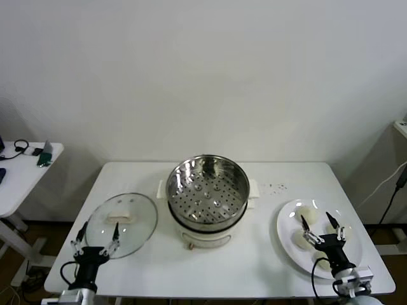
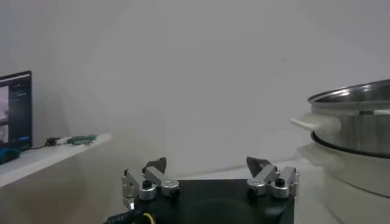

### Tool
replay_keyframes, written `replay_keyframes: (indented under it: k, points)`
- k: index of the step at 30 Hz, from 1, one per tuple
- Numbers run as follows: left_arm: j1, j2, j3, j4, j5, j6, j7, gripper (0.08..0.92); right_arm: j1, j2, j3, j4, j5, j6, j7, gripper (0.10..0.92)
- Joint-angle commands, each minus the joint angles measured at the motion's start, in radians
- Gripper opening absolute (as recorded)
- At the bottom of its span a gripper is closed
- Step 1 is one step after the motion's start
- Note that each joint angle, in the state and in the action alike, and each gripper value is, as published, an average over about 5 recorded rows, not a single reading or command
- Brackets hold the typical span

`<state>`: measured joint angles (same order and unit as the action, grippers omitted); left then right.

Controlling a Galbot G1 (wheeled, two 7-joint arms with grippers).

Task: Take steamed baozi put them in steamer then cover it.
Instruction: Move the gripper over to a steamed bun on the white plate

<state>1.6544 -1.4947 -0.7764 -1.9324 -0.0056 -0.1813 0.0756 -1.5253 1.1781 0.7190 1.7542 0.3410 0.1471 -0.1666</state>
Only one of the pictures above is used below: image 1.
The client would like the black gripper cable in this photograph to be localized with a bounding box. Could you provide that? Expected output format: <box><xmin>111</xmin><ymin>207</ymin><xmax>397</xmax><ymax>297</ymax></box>
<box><xmin>310</xmin><ymin>256</ymin><xmax>338</xmax><ymax>300</ymax></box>
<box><xmin>59</xmin><ymin>261</ymin><xmax>81</xmax><ymax>290</ymax></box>

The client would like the large white plate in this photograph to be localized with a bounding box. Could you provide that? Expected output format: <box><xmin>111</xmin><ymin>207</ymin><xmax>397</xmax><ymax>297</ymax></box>
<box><xmin>275</xmin><ymin>198</ymin><xmax>364</xmax><ymax>280</ymax></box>

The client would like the white cabinet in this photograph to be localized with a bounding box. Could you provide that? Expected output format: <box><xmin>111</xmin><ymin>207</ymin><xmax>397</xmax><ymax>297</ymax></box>
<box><xmin>392</xmin><ymin>119</ymin><xmax>407</xmax><ymax>140</ymax></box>

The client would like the green tool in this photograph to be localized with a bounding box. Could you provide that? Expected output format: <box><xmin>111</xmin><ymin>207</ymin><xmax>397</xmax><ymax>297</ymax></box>
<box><xmin>36</xmin><ymin>152</ymin><xmax>53</xmax><ymax>168</ymax></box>

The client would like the white power strip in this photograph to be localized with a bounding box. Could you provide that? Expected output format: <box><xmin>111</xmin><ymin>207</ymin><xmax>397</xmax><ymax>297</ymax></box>
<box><xmin>11</xmin><ymin>271</ymin><xmax>32</xmax><ymax>288</ymax></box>

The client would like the perforated steel steamer basket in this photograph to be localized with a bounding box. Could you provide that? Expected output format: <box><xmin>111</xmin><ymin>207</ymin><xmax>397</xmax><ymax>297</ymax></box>
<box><xmin>156</xmin><ymin>154</ymin><xmax>262</xmax><ymax>232</ymax></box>

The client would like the grey table foot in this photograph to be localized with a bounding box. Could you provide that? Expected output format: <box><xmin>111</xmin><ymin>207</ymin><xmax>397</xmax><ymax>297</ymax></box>
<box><xmin>368</xmin><ymin>226</ymin><xmax>407</xmax><ymax>255</ymax></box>

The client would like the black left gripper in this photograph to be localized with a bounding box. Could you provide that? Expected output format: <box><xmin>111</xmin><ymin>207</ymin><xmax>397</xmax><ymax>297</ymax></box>
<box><xmin>70</xmin><ymin>220</ymin><xmax>121</xmax><ymax>290</ymax></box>

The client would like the white electric cooker base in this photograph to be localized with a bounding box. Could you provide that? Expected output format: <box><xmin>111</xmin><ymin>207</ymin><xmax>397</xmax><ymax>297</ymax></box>
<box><xmin>167</xmin><ymin>190</ymin><xmax>257</xmax><ymax>252</ymax></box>

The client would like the white power cable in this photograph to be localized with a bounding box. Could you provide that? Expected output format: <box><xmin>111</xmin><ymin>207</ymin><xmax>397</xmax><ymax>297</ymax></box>
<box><xmin>362</xmin><ymin>160</ymin><xmax>407</xmax><ymax>210</ymax></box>

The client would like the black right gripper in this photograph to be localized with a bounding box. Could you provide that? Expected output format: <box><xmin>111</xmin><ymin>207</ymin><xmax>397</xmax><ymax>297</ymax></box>
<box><xmin>300</xmin><ymin>211</ymin><xmax>354</xmax><ymax>273</ymax></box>

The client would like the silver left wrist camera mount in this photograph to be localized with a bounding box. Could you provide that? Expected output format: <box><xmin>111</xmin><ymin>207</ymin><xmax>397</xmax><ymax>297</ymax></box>
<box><xmin>40</xmin><ymin>288</ymin><xmax>98</xmax><ymax>305</ymax></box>

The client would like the black cable on side table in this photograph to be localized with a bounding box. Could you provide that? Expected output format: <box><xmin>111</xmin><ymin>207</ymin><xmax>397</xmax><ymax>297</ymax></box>
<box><xmin>0</xmin><ymin>139</ymin><xmax>30</xmax><ymax>159</ymax></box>

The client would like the white side table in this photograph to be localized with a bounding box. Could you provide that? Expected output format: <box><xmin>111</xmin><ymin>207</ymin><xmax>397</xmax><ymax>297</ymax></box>
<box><xmin>0</xmin><ymin>141</ymin><xmax>64</xmax><ymax>264</ymax></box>

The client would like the black cable tangle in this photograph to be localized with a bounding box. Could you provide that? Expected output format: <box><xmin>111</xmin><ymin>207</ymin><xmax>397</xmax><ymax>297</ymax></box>
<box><xmin>18</xmin><ymin>265</ymin><xmax>53</xmax><ymax>302</ymax></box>

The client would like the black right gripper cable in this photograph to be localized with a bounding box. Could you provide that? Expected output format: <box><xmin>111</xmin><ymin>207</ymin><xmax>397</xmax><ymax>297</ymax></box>
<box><xmin>310</xmin><ymin>256</ymin><xmax>338</xmax><ymax>300</ymax></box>

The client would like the round glass pot lid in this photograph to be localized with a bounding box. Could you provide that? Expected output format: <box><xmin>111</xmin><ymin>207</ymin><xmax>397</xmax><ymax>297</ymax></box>
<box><xmin>84</xmin><ymin>191</ymin><xmax>159</xmax><ymax>260</ymax></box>

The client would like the white steamed baozi bun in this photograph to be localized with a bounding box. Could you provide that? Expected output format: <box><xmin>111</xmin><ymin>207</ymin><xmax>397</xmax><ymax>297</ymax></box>
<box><xmin>291</xmin><ymin>229</ymin><xmax>314</xmax><ymax>250</ymax></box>
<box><xmin>326</xmin><ymin>222</ymin><xmax>354</xmax><ymax>242</ymax></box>
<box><xmin>295</xmin><ymin>205</ymin><xmax>322</xmax><ymax>223</ymax></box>
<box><xmin>313</xmin><ymin>252</ymin><xmax>333</xmax><ymax>274</ymax></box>

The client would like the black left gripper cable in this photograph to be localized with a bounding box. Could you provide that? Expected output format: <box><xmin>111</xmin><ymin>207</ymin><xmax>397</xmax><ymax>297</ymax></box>
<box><xmin>59</xmin><ymin>261</ymin><xmax>81</xmax><ymax>290</ymax></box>

